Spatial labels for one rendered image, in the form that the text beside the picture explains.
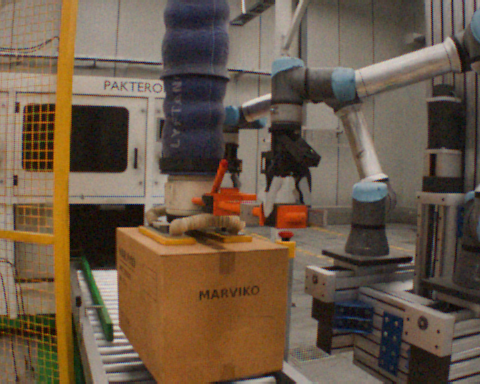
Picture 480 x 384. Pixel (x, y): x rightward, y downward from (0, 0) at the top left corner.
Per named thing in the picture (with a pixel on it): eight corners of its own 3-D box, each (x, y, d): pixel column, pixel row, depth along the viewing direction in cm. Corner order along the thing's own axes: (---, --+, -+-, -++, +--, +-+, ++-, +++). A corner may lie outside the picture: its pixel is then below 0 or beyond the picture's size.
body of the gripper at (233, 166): (225, 173, 191) (226, 143, 191) (216, 173, 199) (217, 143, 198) (242, 174, 195) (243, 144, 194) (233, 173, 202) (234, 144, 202)
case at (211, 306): (118, 327, 183) (116, 227, 181) (211, 318, 200) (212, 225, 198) (162, 390, 129) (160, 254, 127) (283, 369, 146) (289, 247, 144)
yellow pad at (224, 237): (186, 230, 180) (187, 217, 180) (211, 229, 184) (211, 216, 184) (224, 244, 149) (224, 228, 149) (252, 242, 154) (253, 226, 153)
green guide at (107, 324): (71, 266, 340) (71, 254, 340) (85, 266, 344) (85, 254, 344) (89, 343, 192) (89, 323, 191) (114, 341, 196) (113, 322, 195)
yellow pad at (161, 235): (137, 231, 172) (137, 218, 172) (163, 231, 176) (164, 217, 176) (165, 246, 141) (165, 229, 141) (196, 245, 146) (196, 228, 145)
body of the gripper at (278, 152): (286, 178, 116) (288, 128, 115) (307, 178, 108) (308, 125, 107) (259, 176, 112) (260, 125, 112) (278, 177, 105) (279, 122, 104)
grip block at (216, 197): (200, 213, 142) (200, 193, 141) (231, 212, 146) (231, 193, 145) (211, 216, 134) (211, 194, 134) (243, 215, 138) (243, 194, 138)
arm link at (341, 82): (356, 73, 111) (311, 73, 114) (353, 63, 100) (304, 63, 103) (356, 105, 111) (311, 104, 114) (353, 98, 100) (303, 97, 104)
